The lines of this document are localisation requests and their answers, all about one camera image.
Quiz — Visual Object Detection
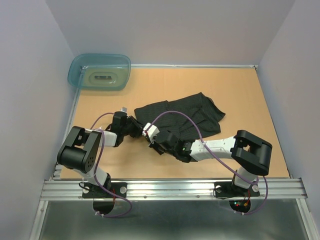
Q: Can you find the blue transparent plastic bin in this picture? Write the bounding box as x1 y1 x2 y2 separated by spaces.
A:
67 53 131 91

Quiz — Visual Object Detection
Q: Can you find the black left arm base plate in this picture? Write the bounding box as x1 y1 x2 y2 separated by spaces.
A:
78 182 127 199

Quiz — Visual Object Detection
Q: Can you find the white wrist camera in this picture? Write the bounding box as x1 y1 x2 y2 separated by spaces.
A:
142 122 160 143
120 107 128 113

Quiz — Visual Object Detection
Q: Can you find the black pinstriped long sleeve shirt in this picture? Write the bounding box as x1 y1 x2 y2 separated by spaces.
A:
134 92 226 141

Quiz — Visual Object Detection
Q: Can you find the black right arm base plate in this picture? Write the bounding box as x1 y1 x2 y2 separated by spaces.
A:
213 181 260 199

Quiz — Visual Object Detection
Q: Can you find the purple cable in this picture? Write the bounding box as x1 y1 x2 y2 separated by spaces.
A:
89 112 133 218
144 111 269 215

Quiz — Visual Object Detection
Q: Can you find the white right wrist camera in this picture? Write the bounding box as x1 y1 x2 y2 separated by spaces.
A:
142 122 160 143

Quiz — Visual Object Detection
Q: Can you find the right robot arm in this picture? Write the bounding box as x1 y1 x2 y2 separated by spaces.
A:
149 130 273 195

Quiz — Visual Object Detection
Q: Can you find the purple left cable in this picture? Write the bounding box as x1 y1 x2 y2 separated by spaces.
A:
89 112 133 218

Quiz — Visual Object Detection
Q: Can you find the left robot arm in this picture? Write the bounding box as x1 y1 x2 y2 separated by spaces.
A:
57 110 143 197

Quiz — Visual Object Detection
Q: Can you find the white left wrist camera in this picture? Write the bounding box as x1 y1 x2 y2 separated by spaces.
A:
120 107 128 113

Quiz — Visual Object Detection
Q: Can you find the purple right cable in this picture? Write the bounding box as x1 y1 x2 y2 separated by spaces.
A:
144 111 269 215

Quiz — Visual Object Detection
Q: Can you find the aluminium front rail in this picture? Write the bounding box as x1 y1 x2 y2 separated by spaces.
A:
40 178 308 201

